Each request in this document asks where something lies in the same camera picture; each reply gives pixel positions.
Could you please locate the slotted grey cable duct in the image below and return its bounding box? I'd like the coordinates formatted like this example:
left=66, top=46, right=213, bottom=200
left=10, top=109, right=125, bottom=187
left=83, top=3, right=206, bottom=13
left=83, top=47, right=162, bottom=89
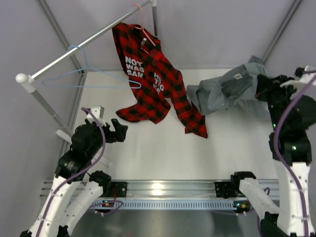
left=89, top=199, right=237, bottom=210

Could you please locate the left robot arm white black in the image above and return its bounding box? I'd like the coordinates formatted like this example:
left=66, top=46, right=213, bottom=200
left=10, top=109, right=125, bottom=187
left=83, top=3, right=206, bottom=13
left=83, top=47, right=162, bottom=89
left=21, top=118, right=128, bottom=237

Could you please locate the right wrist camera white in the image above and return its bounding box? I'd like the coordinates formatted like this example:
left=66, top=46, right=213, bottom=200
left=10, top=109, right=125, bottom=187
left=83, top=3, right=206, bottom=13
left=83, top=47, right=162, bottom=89
left=280, top=65, right=316, bottom=97

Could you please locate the red black plaid shirt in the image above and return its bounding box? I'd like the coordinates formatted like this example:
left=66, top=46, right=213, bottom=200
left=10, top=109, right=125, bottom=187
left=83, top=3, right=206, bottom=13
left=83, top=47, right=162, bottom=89
left=112, top=23, right=208, bottom=138

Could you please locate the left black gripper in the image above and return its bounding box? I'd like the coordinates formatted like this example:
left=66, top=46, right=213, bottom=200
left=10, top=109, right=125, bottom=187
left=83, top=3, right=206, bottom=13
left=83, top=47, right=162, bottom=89
left=86, top=118, right=128, bottom=158

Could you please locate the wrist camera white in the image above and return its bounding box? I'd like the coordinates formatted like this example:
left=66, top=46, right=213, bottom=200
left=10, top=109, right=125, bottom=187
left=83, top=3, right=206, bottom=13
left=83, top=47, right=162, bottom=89
left=280, top=65, right=316, bottom=97
left=86, top=106, right=104, bottom=124

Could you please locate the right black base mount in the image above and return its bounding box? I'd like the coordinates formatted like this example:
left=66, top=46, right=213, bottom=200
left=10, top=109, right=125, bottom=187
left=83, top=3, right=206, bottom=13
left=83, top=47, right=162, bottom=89
left=214, top=181, right=236, bottom=199

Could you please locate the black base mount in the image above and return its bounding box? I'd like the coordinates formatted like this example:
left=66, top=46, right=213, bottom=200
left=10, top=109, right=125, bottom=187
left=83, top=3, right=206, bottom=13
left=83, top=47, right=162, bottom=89
left=214, top=181, right=236, bottom=199
left=107, top=181, right=128, bottom=199

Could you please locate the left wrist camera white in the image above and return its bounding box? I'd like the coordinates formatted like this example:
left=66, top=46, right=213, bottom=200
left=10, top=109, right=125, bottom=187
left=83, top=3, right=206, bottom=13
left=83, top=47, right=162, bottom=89
left=86, top=106, right=104, bottom=124

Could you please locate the grey button shirt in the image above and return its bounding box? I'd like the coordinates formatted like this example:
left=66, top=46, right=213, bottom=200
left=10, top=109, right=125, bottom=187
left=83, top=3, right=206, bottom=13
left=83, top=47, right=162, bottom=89
left=187, top=56, right=271, bottom=120

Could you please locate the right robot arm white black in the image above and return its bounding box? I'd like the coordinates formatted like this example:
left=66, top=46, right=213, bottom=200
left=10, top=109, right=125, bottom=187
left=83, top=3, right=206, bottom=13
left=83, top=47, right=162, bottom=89
left=230, top=75, right=316, bottom=237

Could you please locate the aluminium mounting rail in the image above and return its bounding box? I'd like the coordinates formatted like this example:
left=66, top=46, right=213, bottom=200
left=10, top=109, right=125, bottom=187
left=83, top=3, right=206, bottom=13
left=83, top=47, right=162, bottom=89
left=39, top=179, right=281, bottom=200

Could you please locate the blue wire hanger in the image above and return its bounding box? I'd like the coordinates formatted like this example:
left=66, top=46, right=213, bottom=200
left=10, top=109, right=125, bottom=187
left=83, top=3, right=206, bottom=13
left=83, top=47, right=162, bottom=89
left=41, top=45, right=142, bottom=89

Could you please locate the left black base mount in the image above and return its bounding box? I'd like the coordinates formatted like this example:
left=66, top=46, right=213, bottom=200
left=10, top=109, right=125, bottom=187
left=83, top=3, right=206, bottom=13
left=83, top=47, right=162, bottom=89
left=107, top=181, right=128, bottom=199

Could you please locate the silver clothes rack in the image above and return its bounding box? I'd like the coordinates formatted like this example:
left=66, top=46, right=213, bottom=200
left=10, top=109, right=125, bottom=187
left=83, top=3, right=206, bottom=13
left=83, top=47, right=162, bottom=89
left=15, top=0, right=158, bottom=154

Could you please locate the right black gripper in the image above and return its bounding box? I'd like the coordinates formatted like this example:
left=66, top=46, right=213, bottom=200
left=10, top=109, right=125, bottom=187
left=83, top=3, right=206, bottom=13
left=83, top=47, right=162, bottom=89
left=253, top=75, right=298, bottom=130

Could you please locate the pink wire hanger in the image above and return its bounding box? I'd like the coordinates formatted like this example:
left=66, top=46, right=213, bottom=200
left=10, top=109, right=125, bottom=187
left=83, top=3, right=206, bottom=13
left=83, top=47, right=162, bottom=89
left=134, top=3, right=157, bottom=47

